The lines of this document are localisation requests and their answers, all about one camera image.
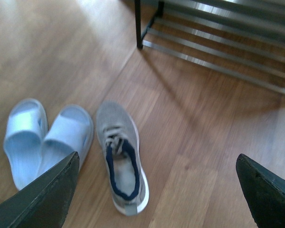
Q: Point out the black metal shoe rack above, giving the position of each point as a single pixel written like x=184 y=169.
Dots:
x=223 y=28

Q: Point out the light blue slipper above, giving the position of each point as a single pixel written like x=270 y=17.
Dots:
x=71 y=131
x=26 y=128

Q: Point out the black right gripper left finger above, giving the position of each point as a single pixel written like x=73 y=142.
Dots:
x=45 y=202

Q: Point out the grey sneaker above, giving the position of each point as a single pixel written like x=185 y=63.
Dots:
x=118 y=136

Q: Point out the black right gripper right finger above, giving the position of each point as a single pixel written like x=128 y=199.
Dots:
x=264 y=192

